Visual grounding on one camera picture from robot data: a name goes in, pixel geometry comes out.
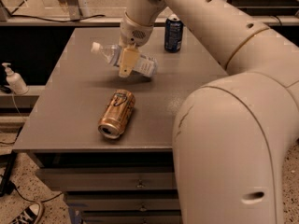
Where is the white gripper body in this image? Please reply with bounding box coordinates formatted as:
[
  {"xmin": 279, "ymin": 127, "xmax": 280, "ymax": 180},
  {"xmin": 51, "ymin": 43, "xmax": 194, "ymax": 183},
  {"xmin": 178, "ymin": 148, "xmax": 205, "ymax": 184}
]
[{"xmin": 119, "ymin": 12, "xmax": 154, "ymax": 48}]

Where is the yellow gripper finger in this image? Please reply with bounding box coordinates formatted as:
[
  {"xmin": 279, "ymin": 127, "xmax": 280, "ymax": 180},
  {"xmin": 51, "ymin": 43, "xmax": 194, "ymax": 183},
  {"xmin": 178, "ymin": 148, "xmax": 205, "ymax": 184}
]
[{"xmin": 119, "ymin": 45, "xmax": 140, "ymax": 77}]

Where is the clear plastic water bottle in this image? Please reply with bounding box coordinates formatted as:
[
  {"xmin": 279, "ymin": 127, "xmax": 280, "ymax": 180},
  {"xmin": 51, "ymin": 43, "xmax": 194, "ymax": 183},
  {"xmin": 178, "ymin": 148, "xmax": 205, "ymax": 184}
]
[{"xmin": 91, "ymin": 42, "xmax": 158, "ymax": 77}]

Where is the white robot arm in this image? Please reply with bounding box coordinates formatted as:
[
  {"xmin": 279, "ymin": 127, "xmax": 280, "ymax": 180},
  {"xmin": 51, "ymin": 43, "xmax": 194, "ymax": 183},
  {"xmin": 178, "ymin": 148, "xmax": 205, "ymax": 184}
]
[{"xmin": 120, "ymin": 0, "xmax": 299, "ymax": 224}]

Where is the white pump dispenser bottle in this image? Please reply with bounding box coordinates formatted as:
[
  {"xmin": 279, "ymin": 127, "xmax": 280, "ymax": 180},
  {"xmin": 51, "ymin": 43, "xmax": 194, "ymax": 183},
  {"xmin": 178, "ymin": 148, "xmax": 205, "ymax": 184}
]
[{"xmin": 2, "ymin": 63, "xmax": 29, "ymax": 95}]

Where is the dark blue soda can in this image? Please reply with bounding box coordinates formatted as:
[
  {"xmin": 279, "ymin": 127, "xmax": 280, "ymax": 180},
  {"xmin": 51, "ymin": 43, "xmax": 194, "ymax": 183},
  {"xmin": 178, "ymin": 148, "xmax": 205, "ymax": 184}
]
[{"xmin": 164, "ymin": 14, "xmax": 184, "ymax": 52}]

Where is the gold soda can lying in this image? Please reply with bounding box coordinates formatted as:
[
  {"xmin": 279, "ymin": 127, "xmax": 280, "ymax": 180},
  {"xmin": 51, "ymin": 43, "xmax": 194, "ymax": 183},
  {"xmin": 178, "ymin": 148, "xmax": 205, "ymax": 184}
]
[{"xmin": 98, "ymin": 90, "xmax": 135, "ymax": 139}]

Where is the grey drawer cabinet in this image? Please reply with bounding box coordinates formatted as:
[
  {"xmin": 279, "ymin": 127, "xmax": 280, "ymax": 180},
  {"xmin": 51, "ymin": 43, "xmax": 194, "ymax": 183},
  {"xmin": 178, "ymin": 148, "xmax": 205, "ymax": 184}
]
[{"xmin": 12, "ymin": 26, "xmax": 230, "ymax": 224}]

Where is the top grey drawer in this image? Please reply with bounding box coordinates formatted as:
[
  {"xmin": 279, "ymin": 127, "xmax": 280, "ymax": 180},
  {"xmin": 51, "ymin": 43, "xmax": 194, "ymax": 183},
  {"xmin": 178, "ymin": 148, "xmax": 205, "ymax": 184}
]
[{"xmin": 36, "ymin": 167, "xmax": 177, "ymax": 191}]

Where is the grey drawer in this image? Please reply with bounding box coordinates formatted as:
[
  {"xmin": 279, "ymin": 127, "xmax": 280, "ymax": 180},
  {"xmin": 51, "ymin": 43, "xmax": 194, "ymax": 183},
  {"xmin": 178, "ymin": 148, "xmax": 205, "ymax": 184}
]
[
  {"xmin": 36, "ymin": 167, "xmax": 177, "ymax": 191},
  {"xmin": 64, "ymin": 190, "xmax": 180, "ymax": 211},
  {"xmin": 82, "ymin": 211, "xmax": 183, "ymax": 224}
]

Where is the middle grey drawer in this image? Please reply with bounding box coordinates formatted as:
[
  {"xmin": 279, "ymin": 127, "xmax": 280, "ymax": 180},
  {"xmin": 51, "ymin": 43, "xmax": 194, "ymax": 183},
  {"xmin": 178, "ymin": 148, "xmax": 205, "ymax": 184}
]
[{"xmin": 64, "ymin": 190, "xmax": 180, "ymax": 211}]

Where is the bottom grey drawer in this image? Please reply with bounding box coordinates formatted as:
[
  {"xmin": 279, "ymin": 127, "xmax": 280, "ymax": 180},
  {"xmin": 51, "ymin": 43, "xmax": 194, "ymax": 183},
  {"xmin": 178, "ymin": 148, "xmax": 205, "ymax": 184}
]
[{"xmin": 82, "ymin": 211, "xmax": 183, "ymax": 224}]

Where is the black and white sneaker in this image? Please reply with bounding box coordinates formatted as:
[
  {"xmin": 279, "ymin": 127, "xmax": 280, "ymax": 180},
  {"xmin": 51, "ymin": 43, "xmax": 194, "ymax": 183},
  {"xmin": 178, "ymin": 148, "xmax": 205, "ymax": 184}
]
[{"xmin": 9, "ymin": 202, "xmax": 44, "ymax": 224}]

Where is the black cable on ledge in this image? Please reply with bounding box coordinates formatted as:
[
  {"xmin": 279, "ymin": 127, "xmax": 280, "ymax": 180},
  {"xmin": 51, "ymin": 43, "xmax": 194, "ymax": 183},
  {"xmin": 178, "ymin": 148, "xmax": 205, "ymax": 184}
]
[{"xmin": 0, "ymin": 0, "xmax": 107, "ymax": 24}]

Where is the black floor cable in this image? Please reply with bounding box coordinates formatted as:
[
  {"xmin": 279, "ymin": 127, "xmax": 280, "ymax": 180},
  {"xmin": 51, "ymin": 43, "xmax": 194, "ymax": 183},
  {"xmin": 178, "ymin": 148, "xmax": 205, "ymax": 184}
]
[{"xmin": 0, "ymin": 121, "xmax": 64, "ymax": 203}]

